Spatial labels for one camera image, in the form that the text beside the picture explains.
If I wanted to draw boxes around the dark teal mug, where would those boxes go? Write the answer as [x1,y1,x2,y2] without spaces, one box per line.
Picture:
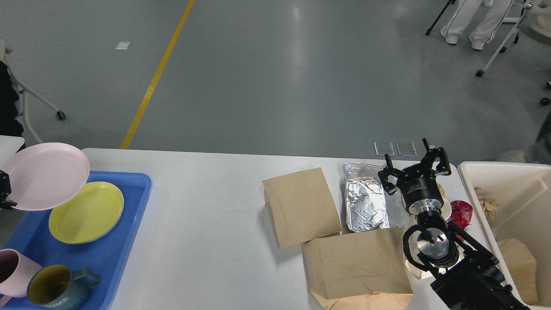
[26,263,101,310]

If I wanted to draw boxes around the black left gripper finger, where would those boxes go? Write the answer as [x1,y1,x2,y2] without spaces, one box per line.
[0,171,16,210]

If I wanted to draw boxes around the left clear floor plate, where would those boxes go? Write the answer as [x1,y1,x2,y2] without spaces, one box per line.
[374,141,396,156]

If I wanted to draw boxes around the grey wheeled frame left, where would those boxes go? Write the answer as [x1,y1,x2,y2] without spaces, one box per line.
[0,39,66,144]

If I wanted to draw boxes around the white side table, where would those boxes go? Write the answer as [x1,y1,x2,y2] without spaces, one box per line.
[0,135,25,167]

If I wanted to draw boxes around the brown bag in bin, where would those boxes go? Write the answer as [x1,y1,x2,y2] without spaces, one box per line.
[497,238,539,305]

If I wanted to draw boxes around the yellow plate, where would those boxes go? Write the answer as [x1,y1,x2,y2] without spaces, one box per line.
[48,181,124,245]

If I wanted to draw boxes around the clear floor plate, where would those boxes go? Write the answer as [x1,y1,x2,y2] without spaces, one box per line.
[374,141,396,156]
[396,142,418,157]

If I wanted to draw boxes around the aluminium foil tray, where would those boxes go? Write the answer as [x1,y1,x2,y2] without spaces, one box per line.
[343,163,409,233]

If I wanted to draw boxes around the small brown paper bag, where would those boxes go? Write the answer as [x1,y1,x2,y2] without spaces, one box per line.
[263,167,342,248]

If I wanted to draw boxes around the person in white striped pants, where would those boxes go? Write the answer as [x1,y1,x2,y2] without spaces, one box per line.
[440,0,515,51]

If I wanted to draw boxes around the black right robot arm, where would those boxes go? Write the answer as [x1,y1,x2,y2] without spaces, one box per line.
[378,139,527,310]

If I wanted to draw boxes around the white wheeled chair right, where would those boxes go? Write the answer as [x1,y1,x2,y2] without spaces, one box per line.
[475,0,551,77]

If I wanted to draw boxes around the right clear floor plate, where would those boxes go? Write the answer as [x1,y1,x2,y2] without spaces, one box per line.
[396,142,418,157]

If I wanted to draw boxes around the white paper on floor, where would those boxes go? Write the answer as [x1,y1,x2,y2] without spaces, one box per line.
[115,41,132,50]

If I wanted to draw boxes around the pink ribbed mug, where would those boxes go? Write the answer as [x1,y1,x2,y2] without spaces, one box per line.
[0,248,43,307]

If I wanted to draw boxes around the large brown paper bag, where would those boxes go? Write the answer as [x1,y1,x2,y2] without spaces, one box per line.
[302,228,413,310]

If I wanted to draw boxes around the black tripod leg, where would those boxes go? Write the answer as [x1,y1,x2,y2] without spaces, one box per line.
[425,0,456,36]

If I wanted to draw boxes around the white plastic bin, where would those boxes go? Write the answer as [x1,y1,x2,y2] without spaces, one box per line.
[458,161,551,310]

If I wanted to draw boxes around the blue plastic tray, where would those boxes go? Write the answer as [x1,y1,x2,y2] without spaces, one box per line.
[5,171,152,310]

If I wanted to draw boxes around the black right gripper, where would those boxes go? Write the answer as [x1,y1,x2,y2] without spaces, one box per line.
[378,138,452,215]

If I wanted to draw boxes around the red crumpled wrapper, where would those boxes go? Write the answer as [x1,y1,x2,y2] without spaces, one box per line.
[449,200,474,229]

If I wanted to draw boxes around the crumpled paper scraps in bin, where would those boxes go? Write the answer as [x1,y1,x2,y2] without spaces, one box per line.
[474,188,501,220]

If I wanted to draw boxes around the pink plate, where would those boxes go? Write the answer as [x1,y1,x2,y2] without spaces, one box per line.
[1,143,90,211]

